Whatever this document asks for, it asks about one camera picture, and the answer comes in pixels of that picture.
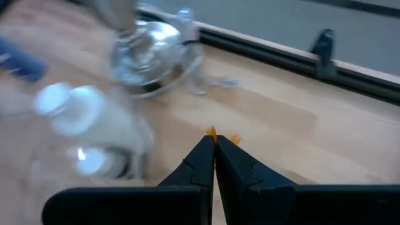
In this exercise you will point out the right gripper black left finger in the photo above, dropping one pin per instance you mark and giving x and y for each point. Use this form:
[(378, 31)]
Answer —
[(140, 206)]

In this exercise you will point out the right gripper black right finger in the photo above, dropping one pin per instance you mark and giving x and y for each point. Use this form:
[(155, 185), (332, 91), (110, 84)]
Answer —
[(281, 206)]

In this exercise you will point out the large white paint bottle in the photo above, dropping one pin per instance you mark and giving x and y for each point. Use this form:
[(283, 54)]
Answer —
[(93, 125)]

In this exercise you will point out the white-shade silver table lamp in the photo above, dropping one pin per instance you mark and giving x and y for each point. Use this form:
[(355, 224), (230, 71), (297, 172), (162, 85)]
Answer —
[(147, 53)]

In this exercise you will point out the black aluminium table frame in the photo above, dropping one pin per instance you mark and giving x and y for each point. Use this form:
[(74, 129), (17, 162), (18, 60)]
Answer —
[(265, 53)]

